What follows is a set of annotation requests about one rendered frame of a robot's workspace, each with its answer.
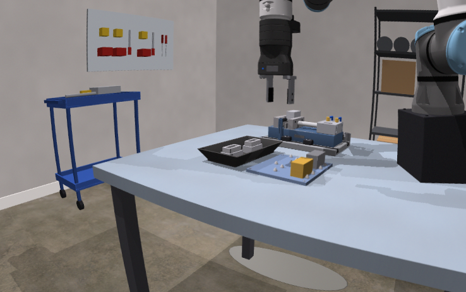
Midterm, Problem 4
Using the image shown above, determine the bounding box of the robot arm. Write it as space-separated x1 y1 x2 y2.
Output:
303 0 466 115

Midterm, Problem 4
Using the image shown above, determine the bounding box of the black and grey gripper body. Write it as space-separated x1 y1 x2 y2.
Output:
258 0 301 76

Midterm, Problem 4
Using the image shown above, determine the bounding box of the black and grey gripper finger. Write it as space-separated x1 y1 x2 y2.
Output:
283 75 297 104
260 75 273 102

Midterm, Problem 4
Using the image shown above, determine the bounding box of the yellow-orange block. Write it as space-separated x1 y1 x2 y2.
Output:
290 157 313 179

